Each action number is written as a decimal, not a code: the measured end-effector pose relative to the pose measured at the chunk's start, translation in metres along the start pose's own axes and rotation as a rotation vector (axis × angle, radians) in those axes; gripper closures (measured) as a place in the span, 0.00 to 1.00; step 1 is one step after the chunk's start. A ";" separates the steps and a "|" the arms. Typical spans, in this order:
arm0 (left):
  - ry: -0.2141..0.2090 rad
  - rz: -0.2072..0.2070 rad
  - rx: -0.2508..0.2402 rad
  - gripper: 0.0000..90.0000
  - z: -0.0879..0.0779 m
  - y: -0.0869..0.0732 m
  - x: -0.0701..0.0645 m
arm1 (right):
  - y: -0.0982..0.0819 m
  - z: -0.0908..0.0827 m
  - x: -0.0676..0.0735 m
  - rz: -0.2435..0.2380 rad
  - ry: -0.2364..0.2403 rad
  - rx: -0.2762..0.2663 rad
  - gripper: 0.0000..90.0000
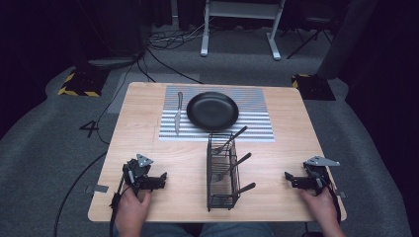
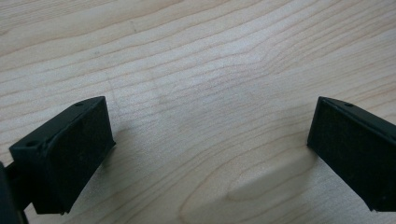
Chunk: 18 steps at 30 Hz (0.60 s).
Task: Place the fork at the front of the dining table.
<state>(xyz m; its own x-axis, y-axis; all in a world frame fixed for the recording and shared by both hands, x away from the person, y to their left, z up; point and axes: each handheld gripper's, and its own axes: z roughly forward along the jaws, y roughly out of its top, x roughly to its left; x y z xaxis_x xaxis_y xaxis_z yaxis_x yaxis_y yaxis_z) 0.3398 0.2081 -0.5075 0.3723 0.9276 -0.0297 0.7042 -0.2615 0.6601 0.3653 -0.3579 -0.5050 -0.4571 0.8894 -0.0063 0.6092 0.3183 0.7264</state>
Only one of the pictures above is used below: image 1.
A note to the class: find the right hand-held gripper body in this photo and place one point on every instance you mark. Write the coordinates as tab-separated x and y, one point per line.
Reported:
318	174

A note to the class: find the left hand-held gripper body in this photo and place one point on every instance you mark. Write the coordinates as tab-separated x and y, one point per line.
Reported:
138	171

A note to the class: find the person's right hand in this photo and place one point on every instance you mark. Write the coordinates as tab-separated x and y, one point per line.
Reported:
321	207

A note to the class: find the person's left hand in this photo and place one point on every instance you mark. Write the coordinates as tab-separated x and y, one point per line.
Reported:
131	210

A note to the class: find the grey tape piece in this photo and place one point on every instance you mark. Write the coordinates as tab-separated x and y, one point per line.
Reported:
342	194
99	188

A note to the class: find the silver table knife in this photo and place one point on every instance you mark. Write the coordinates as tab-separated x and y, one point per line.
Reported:
178	115

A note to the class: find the grey striped placemat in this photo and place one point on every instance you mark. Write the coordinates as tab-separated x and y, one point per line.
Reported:
257	128

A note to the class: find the black round plate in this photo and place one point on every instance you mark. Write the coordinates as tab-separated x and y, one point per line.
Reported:
212	111

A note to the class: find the black yellow-striped floor plate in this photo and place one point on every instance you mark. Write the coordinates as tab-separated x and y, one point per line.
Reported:
84	82
314	87

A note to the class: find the dark flat stand base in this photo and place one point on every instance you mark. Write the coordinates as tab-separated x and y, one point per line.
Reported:
112	62

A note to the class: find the black tripod stand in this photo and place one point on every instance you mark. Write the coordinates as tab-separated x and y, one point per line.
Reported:
308	36

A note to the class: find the grey upright post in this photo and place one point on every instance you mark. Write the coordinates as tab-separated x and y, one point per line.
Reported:
349	36

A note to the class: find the white desk frame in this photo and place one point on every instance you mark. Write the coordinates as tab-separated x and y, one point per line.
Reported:
242	10

